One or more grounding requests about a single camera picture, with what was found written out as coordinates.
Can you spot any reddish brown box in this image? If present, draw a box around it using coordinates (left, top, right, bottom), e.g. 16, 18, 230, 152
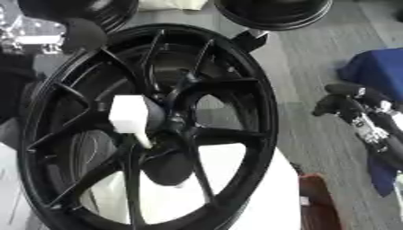
297, 172, 344, 230

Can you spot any blue cloth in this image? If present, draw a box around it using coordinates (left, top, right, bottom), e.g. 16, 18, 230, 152
336, 48, 403, 102

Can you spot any white object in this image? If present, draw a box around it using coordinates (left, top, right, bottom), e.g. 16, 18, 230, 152
137, 0, 211, 12

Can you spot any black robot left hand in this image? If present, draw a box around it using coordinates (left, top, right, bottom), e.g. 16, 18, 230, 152
59, 17, 111, 54

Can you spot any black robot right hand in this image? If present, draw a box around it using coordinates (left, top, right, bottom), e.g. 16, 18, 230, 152
309, 83, 403, 169

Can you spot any white pin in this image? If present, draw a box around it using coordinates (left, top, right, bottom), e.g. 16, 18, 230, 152
107, 94, 157, 150

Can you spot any blue fabric strip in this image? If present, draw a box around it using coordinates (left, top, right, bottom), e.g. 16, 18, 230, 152
365, 152, 402, 199

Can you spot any black bracket with silver top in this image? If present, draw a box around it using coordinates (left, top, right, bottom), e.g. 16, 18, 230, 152
228, 29, 271, 53

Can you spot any black spoked wheel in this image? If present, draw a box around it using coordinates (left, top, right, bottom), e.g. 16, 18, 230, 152
15, 22, 281, 230

